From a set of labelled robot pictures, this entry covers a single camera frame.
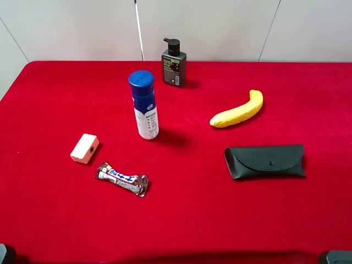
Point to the cream rectangular block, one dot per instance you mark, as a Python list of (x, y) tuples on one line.
[(85, 148)]

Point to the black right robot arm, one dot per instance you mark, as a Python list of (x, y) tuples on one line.
[(336, 257)]

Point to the yellow banana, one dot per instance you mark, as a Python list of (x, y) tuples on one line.
[(239, 114)]

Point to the blue and white spray bottle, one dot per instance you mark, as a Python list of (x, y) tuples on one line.
[(143, 94)]

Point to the black glasses case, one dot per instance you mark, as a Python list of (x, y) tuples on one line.
[(265, 161)]

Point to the wrapped chocolate bar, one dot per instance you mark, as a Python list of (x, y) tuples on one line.
[(137, 184)]

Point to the red velvet tablecloth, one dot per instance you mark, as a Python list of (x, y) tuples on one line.
[(54, 210)]

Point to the dark grey pump bottle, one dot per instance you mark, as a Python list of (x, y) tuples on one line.
[(173, 63)]

